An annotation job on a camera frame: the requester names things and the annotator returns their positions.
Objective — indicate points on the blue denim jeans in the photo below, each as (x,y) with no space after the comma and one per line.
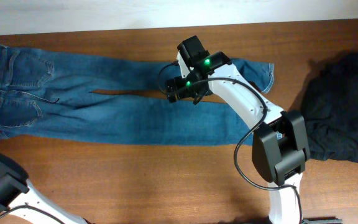
(100,104)

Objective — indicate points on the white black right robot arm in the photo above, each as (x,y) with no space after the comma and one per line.
(280,146)

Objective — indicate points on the black cloth garment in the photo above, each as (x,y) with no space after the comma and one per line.
(330,110)

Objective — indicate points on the grey metal bracket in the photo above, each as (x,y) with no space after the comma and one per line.
(323,221)

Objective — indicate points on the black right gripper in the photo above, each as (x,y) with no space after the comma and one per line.
(171,83)

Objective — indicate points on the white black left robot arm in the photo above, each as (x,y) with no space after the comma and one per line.
(24,114)

